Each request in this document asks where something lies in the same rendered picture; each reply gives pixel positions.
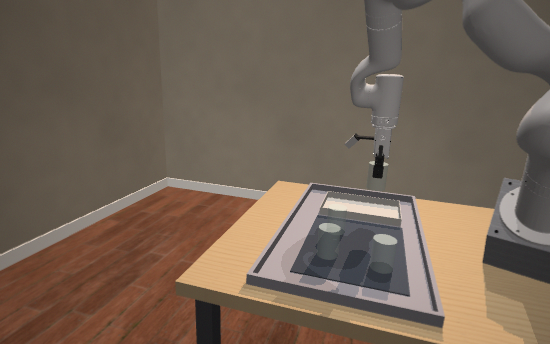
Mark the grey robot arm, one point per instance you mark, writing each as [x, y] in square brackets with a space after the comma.
[511, 34]

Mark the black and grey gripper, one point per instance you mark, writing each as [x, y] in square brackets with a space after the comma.
[381, 148]

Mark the clear glass jar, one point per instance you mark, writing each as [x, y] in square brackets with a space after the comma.
[383, 253]
[337, 215]
[376, 184]
[328, 241]

